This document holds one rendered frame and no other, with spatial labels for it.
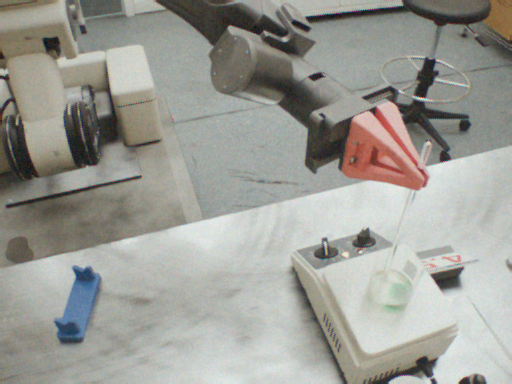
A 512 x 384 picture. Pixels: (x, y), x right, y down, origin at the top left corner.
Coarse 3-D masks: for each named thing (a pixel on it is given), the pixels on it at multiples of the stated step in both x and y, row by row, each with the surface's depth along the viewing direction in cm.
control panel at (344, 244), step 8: (336, 240) 63; (344, 240) 62; (352, 240) 62; (376, 240) 61; (384, 240) 60; (304, 248) 62; (312, 248) 62; (344, 248) 60; (352, 248) 59; (360, 248) 59; (368, 248) 59; (376, 248) 58; (304, 256) 59; (312, 256) 59; (336, 256) 58; (344, 256) 57; (352, 256) 57; (312, 264) 57; (320, 264) 56; (328, 264) 56
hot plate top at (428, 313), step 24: (336, 264) 53; (360, 264) 53; (336, 288) 51; (360, 288) 51; (432, 288) 51; (360, 312) 48; (408, 312) 48; (432, 312) 48; (360, 336) 46; (384, 336) 46; (408, 336) 46
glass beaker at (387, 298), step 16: (400, 240) 47; (384, 256) 48; (400, 256) 48; (416, 256) 46; (416, 272) 47; (368, 288) 48; (384, 288) 45; (400, 288) 44; (416, 288) 45; (384, 304) 47; (400, 304) 46
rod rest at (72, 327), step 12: (84, 276) 60; (96, 276) 61; (72, 288) 59; (84, 288) 59; (96, 288) 60; (72, 300) 58; (84, 300) 58; (72, 312) 57; (84, 312) 57; (60, 324) 53; (72, 324) 53; (84, 324) 56; (60, 336) 54; (72, 336) 54; (84, 336) 55
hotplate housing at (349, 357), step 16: (304, 272) 58; (320, 272) 55; (304, 288) 59; (320, 288) 53; (320, 304) 54; (320, 320) 55; (336, 320) 50; (336, 336) 51; (432, 336) 48; (448, 336) 49; (336, 352) 52; (352, 352) 47; (400, 352) 47; (416, 352) 48; (432, 352) 50; (352, 368) 48; (368, 368) 47; (384, 368) 48; (400, 368) 50
